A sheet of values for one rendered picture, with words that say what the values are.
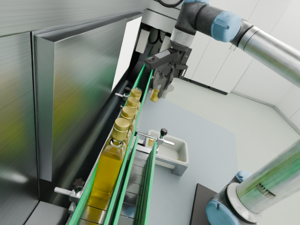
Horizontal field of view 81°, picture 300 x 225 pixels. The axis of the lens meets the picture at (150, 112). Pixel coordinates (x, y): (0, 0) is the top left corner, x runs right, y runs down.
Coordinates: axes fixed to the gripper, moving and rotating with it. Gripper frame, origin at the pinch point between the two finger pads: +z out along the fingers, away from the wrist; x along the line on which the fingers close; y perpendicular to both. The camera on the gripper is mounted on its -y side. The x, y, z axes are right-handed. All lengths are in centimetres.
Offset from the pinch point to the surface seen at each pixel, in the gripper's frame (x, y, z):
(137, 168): -17.2, -9.7, 23.2
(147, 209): -34.7, -17.8, 14.7
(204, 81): 211, 308, 95
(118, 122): -21.9, -25.7, -5.1
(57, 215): -25, -38, 23
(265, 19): 182, 348, -63
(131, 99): -12.6, -18.3, -5.1
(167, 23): 64, 40, -18
